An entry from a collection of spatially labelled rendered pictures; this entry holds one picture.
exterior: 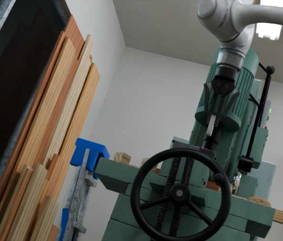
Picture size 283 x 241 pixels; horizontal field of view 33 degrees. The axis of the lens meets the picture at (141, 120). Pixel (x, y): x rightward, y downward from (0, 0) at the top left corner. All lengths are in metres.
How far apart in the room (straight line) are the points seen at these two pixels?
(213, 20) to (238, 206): 0.59
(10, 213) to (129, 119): 1.90
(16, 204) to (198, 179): 1.57
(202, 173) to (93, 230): 2.74
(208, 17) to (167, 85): 3.04
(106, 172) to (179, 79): 2.98
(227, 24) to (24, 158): 1.82
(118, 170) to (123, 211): 0.14
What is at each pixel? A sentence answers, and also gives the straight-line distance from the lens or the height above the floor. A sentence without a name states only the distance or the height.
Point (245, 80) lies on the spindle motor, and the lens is 1.86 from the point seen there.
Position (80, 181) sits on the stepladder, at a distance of 2.41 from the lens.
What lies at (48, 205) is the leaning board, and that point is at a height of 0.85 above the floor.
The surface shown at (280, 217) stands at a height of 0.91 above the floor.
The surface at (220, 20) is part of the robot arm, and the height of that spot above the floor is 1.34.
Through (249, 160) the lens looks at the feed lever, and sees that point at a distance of 1.91.
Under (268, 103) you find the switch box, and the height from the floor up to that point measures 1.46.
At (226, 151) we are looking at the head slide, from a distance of 1.89.
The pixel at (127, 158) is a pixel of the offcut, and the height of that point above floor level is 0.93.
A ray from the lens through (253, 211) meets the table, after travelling 1.57.
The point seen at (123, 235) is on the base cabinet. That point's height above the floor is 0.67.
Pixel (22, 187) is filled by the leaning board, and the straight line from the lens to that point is 2.88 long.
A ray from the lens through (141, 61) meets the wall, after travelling 4.67.
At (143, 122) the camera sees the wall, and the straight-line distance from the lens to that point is 4.38.
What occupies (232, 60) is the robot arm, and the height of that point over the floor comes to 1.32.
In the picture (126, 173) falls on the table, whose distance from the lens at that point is 1.62.
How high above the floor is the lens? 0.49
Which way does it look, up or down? 20 degrees up
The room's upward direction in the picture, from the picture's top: 21 degrees clockwise
